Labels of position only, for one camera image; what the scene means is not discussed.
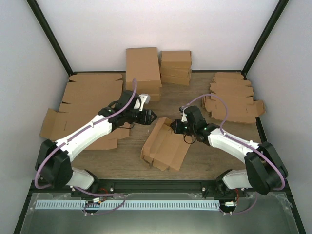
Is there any small cardboard box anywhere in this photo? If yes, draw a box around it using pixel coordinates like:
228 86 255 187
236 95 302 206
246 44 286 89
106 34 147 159
140 117 191 172

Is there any bottom small folded box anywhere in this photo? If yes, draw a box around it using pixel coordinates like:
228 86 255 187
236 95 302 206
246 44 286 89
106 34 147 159
161 74 190 86

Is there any small folded box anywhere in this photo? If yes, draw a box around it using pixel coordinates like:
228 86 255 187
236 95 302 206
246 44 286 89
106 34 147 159
160 51 192 68
159 66 191 78
161 74 190 86

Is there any left black frame post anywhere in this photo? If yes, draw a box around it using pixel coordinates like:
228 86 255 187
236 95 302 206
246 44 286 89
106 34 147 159
27 0 74 76

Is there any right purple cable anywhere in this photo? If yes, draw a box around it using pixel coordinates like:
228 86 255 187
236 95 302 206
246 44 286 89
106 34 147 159
183 94 286 216

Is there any top large folded box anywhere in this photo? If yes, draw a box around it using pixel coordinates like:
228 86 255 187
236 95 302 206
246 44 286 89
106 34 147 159
125 47 162 95

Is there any large folded box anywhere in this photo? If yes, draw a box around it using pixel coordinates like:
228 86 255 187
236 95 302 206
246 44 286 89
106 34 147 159
133 93 160 102
125 47 162 95

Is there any small flat cardboard blank stack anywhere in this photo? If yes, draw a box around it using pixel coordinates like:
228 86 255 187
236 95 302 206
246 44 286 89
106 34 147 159
202 72 266 123

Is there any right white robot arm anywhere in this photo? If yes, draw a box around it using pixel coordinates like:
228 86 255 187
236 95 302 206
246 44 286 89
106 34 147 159
170 106 288 196

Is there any black front frame rail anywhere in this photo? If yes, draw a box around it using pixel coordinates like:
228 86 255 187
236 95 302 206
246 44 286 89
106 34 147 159
29 179 289 195

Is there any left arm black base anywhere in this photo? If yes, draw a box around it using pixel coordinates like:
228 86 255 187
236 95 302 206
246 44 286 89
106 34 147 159
70 180 115 198

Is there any bottom large folded box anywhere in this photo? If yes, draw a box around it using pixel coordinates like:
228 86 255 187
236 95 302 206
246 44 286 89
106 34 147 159
133 93 160 102

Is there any middle small folded box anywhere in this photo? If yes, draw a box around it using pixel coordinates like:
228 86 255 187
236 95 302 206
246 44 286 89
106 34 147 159
159 66 191 78

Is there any large flat cardboard blank stack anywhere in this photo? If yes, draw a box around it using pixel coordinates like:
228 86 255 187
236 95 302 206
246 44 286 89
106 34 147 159
39 73 123 141

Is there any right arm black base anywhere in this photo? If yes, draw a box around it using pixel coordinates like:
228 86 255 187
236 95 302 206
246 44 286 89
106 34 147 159
200 179 244 199

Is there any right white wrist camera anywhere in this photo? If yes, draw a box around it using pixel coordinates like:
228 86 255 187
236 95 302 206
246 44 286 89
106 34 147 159
179 106 188 122

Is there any black frame post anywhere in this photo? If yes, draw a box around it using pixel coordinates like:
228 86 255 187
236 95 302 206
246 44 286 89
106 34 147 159
27 0 74 76
242 0 289 75

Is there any top small folded box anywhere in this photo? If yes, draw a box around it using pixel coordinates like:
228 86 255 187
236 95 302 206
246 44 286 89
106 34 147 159
160 51 192 68

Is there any light blue slotted cable duct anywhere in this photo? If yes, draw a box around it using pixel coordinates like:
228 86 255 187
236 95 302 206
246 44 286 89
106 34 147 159
35 200 220 211

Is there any right black frame post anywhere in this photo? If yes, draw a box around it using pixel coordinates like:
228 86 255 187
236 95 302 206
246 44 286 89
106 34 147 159
242 0 289 75

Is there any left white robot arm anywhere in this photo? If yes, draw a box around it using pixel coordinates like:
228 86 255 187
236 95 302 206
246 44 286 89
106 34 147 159
35 90 157 197

